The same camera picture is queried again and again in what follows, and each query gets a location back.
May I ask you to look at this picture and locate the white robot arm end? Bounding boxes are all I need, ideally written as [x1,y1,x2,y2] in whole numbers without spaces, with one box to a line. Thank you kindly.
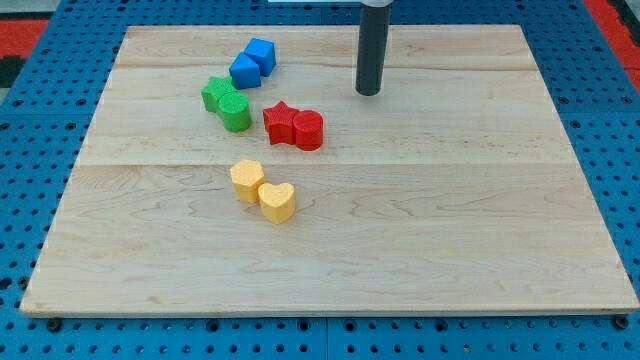
[361,0,393,8]

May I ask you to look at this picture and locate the light wooden board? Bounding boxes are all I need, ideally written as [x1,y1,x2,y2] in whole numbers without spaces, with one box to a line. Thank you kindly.
[20,25,639,318]

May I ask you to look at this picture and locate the yellow heart block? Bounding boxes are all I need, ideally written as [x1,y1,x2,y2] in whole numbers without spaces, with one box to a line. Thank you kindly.
[258,183,296,224]

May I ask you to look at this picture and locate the red cylinder block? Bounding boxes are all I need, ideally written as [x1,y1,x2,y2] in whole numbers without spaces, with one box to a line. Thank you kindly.
[293,110,324,151]

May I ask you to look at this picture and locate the red star block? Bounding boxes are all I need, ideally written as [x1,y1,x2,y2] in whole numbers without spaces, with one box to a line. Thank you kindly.
[262,101,299,145]

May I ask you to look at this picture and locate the yellow hexagon block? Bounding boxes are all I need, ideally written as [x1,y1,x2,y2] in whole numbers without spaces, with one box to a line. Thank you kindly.
[230,159,265,203]

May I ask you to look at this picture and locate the green cylinder block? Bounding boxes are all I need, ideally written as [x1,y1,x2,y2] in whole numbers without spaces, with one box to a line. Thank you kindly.
[218,92,252,133]

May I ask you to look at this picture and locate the green star block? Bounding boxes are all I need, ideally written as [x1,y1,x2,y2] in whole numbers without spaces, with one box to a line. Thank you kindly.
[201,77,236,113]

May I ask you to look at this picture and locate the blue cube block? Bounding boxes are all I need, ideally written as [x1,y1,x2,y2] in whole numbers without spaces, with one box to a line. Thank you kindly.
[244,38,277,77]

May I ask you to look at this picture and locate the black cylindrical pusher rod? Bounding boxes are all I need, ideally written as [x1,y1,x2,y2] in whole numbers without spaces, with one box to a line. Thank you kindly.
[355,3,392,96]

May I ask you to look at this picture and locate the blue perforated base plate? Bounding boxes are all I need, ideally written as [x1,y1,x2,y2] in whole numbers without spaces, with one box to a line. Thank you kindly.
[1,1,639,359]

